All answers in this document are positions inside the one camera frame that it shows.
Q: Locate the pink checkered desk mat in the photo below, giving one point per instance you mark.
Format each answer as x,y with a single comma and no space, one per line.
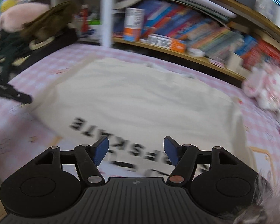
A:
22,137

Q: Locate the white charger adapter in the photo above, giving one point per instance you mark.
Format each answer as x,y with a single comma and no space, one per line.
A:
194,52

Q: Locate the white orange usmile box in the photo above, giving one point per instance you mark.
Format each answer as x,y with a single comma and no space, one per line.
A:
133,24

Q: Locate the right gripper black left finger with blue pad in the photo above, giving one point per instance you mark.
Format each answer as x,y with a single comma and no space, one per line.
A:
88,158

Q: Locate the beige pen holder box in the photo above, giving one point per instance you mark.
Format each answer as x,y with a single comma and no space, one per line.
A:
234,63

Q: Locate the white orange flat box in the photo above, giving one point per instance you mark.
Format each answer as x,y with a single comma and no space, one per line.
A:
167,43

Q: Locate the red thick books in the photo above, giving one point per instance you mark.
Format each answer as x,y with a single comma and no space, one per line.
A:
262,52

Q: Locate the wooden white bookshelf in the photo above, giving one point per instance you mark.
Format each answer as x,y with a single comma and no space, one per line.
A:
107,17

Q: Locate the dark jacket pile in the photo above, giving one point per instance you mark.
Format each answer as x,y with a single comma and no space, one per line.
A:
31,31

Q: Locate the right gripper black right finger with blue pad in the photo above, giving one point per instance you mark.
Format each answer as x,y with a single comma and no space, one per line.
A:
183,158

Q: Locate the row of colourful books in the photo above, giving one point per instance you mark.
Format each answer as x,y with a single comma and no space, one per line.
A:
195,28

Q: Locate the pink white plush bunny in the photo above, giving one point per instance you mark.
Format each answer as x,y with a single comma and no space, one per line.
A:
263,85

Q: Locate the cream t-shirt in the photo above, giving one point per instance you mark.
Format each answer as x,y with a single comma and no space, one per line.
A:
136,106

